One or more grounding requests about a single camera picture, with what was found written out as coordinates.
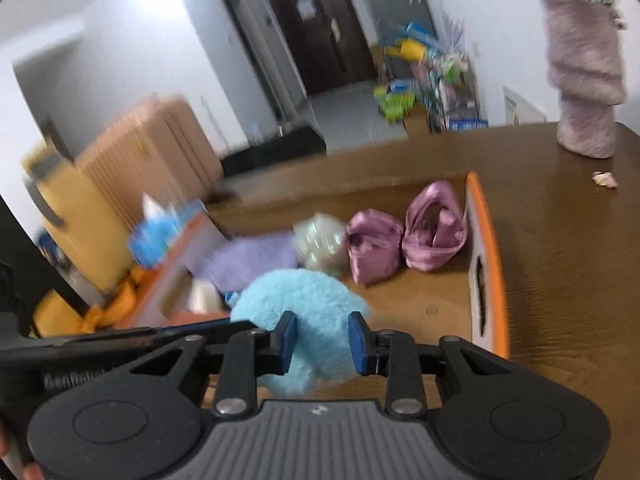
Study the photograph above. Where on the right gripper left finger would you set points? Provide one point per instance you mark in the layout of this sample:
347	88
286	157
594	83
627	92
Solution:
249	355

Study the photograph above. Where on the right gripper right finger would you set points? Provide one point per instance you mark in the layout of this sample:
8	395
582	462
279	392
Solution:
394	356

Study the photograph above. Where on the light blue fluffy plush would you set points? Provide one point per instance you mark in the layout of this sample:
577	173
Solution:
322	306

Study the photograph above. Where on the pink satin bow scrunchie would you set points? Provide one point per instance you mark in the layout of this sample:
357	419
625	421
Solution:
433	232

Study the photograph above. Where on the person's left hand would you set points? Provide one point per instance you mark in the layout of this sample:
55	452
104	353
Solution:
20	464

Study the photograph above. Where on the red orange cardboard box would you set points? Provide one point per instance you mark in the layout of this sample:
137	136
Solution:
465	297

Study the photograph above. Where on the purple cloth in box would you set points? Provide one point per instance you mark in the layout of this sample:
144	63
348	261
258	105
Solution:
234	265

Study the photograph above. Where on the yellow ceramic mug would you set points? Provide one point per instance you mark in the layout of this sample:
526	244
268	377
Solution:
56	316

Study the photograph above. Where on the white iridescent pouf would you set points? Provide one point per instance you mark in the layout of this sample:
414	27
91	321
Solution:
320	244

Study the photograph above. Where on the blue tissue pack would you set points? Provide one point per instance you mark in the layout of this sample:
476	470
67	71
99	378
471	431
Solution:
160	227

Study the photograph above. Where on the yellow thermos jug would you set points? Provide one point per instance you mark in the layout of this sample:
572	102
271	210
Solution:
78	217

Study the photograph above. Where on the pink beige suitcase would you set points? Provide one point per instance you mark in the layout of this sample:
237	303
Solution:
157	149

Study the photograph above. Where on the fallen rose petal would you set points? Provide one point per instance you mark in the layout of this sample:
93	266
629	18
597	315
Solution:
605	179

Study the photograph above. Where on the cluttered toy shelf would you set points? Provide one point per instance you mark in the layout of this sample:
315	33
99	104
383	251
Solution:
443	80

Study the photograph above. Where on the pink ribbed vase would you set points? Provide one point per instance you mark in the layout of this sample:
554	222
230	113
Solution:
586	66

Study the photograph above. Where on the dark brown entrance door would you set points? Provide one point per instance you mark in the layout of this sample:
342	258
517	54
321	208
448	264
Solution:
326	41

